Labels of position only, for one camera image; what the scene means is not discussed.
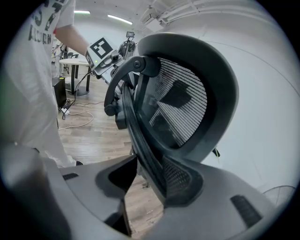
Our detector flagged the person's white trousers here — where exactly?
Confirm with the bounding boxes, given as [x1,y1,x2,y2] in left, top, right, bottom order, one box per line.
[23,93,78,168]

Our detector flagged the white cable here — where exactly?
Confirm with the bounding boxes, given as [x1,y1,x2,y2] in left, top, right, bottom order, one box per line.
[58,110,95,131]

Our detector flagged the grey floor fan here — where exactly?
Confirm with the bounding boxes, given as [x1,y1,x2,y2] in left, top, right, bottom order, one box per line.
[262,184,296,208]

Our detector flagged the long ceiling light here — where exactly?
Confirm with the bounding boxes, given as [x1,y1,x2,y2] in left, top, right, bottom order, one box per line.
[107,14,134,25]

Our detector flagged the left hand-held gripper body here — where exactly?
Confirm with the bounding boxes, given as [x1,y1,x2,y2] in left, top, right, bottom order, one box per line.
[85,37,125,83]

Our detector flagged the black computer box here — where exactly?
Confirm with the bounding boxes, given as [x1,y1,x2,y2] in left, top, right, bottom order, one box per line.
[52,76,68,109]

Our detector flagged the black machine with screen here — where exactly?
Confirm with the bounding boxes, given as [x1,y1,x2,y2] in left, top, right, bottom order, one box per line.
[118,30,137,58]

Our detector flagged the person's left forearm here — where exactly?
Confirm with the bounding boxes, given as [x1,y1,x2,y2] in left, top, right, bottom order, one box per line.
[54,22,91,56]

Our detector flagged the black mesh office chair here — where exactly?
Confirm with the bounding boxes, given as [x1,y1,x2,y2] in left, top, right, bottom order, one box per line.
[103,31,240,200]

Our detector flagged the person's white printed t-shirt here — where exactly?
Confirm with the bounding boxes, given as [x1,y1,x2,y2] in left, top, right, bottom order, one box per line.
[0,0,76,150]

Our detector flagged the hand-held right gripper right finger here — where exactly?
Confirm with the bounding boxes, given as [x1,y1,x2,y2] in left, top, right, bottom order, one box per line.
[140,156,290,240]

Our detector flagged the black cable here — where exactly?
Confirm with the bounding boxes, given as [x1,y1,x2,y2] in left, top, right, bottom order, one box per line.
[61,71,95,120]

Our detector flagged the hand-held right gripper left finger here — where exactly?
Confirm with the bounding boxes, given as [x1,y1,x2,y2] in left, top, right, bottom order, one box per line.
[0,144,138,240]

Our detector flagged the white ceiling ducts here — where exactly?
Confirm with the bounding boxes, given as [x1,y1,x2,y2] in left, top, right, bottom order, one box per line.
[140,0,225,27]

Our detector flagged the round white table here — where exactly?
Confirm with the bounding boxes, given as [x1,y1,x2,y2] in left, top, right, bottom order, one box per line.
[58,58,92,96]

